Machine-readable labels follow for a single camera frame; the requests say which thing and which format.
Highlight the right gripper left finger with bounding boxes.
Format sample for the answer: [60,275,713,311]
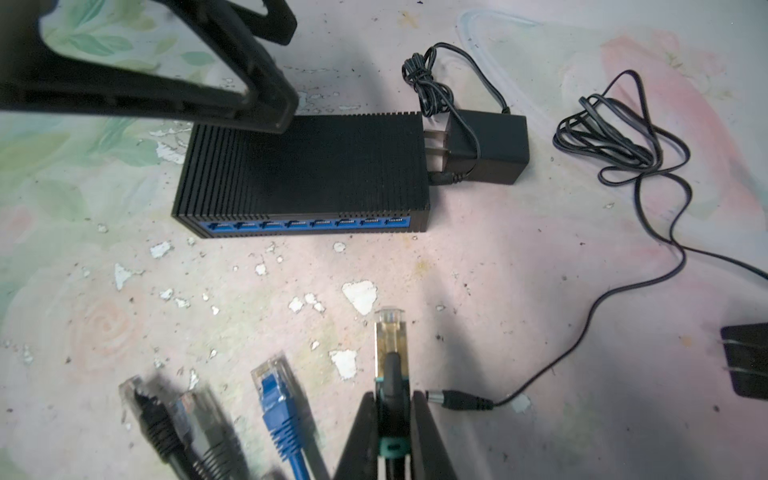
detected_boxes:
[333,392,379,480]

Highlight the black network switch blue ports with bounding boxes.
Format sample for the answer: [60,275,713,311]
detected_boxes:
[171,112,431,238]

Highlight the black power adapter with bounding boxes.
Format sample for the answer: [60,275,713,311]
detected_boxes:
[425,69,768,413]
[401,42,530,186]

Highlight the grey ethernet cable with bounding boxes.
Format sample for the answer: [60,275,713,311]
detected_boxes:
[176,386,250,480]

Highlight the black ethernet cable gold plug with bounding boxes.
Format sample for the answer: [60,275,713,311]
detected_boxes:
[375,307,411,479]

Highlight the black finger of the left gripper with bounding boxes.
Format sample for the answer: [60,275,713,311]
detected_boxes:
[1,1,298,134]

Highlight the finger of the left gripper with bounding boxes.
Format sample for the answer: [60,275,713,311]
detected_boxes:
[229,0,298,46]

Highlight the blue ethernet cable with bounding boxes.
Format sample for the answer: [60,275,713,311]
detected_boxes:
[250,353,313,480]

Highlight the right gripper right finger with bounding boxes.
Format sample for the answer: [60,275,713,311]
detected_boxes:
[410,391,458,480]

